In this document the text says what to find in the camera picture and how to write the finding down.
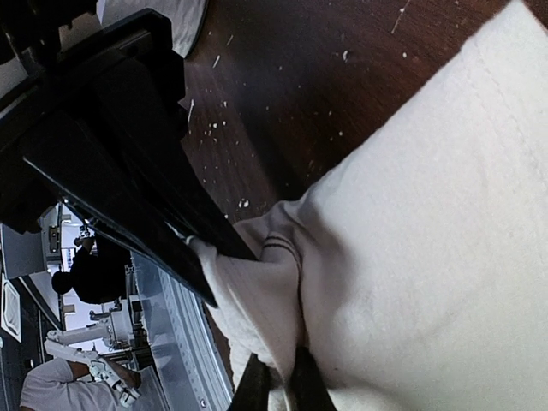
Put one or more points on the background person dark shirt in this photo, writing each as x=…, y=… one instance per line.
x=98, y=271

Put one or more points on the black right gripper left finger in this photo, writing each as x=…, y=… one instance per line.
x=252, y=393

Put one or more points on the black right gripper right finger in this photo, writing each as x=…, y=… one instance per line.
x=307, y=384

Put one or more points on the beige underwear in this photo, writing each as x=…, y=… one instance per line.
x=414, y=272

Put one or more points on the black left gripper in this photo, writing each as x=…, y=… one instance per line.
x=97, y=125

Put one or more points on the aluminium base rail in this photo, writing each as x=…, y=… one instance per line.
x=189, y=366

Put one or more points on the background person white shirt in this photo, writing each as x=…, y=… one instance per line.
x=58, y=385

